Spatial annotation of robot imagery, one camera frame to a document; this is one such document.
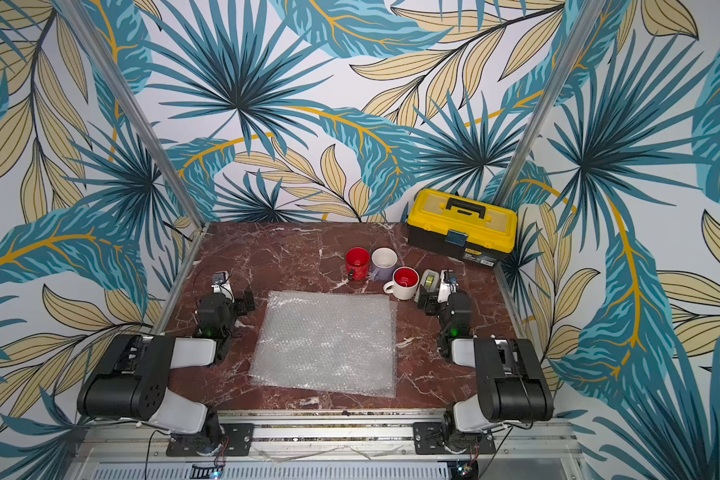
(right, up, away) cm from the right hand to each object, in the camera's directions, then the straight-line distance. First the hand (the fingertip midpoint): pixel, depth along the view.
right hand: (439, 285), depth 92 cm
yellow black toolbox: (+9, +19, +7) cm, 23 cm away
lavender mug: (-17, +7, +13) cm, 22 cm away
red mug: (-26, +7, +13) cm, 29 cm away
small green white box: (-2, 0, +5) cm, 6 cm away
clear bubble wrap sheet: (-32, -17, -4) cm, 36 cm away
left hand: (-64, -1, 0) cm, 64 cm away
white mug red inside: (-11, 0, +3) cm, 11 cm away
